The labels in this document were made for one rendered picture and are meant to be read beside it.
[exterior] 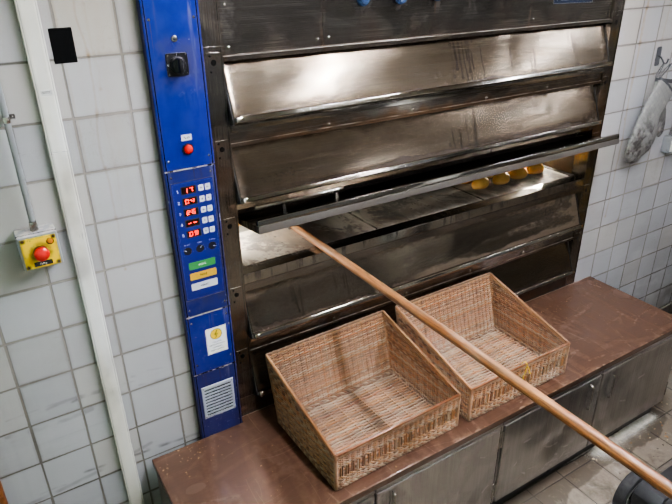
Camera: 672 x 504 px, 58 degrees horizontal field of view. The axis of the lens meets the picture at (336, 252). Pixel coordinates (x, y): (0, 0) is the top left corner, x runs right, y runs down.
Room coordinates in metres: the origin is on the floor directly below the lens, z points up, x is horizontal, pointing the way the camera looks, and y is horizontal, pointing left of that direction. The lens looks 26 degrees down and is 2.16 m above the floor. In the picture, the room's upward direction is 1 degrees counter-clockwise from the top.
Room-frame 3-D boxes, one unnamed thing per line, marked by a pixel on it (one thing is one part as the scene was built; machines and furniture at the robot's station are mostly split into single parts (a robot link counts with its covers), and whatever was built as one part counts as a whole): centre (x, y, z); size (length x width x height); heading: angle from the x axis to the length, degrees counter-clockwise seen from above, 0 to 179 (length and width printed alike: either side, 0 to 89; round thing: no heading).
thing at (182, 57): (1.72, 0.42, 1.92); 0.06 x 0.04 x 0.11; 122
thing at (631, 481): (1.85, -1.25, 0.10); 0.20 x 0.05 x 0.20; 122
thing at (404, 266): (2.31, -0.44, 1.02); 1.79 x 0.11 x 0.19; 122
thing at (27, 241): (1.49, 0.81, 1.46); 0.10 x 0.07 x 0.10; 122
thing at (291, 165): (2.31, -0.44, 1.54); 1.79 x 0.11 x 0.19; 122
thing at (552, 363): (2.10, -0.60, 0.72); 0.56 x 0.49 x 0.28; 122
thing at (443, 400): (1.78, -0.09, 0.72); 0.56 x 0.49 x 0.28; 123
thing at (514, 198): (2.33, -0.43, 1.16); 1.80 x 0.06 x 0.04; 122
